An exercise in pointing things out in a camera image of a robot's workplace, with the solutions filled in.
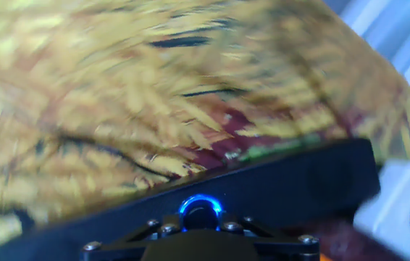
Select thin black speaker cable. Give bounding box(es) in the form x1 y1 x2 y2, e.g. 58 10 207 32
56 133 173 181

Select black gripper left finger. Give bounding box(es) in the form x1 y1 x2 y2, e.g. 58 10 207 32
80 212 183 261

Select white box red mushroom button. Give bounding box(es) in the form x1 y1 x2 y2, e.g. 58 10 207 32
352 159 410 261

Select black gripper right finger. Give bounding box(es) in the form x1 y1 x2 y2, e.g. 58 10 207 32
221 213 320 261

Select blue-lit speaker knob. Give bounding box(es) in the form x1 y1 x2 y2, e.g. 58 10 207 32
178 194 224 231

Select black speaker bar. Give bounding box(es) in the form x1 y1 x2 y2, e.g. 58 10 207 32
0 137 382 261

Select painted wheatfield print cloth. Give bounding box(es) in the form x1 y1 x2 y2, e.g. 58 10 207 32
0 0 410 261

